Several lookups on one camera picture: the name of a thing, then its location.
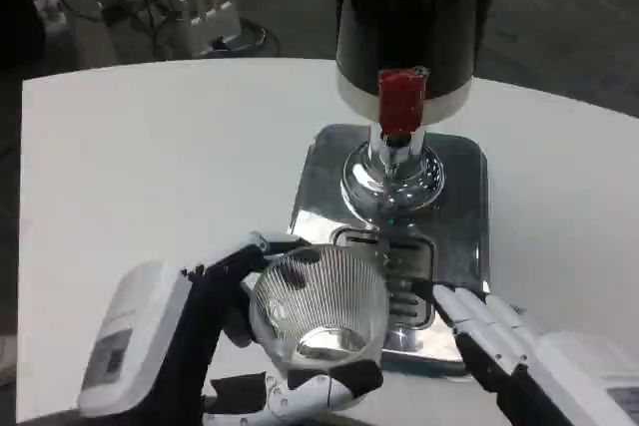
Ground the white router with antennas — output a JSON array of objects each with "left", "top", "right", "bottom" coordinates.
[{"left": 178, "top": 0, "right": 244, "bottom": 57}]

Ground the black drink dispenser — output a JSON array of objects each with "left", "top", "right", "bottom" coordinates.
[{"left": 332, "top": 0, "right": 502, "bottom": 217}]

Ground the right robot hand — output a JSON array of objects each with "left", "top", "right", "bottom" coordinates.
[{"left": 431, "top": 284, "right": 639, "bottom": 426}]

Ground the black cables bundle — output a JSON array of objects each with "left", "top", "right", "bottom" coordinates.
[{"left": 92, "top": 0, "right": 187, "bottom": 59}]

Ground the white power strip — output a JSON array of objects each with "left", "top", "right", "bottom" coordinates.
[{"left": 32, "top": 0, "right": 84, "bottom": 66}]

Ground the round dark floor base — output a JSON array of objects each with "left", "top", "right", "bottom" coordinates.
[{"left": 209, "top": 16, "right": 281, "bottom": 59}]

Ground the steel drip tray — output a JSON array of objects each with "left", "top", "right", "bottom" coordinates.
[{"left": 287, "top": 122, "right": 491, "bottom": 377}]

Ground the steel drip grid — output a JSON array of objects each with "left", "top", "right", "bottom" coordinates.
[{"left": 328, "top": 225, "right": 438, "bottom": 332}]

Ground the clear ribbed glass cup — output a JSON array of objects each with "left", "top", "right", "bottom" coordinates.
[{"left": 248, "top": 243, "right": 391, "bottom": 378}]

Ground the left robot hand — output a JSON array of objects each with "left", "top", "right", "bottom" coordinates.
[{"left": 77, "top": 230, "right": 384, "bottom": 426}]

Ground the red tap handle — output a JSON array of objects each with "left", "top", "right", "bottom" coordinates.
[{"left": 377, "top": 68, "right": 426, "bottom": 136}]

